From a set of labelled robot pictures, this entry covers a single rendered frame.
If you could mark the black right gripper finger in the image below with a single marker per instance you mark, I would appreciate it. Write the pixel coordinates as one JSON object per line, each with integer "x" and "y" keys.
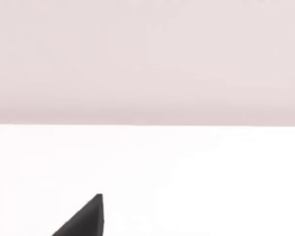
{"x": 88, "y": 218}

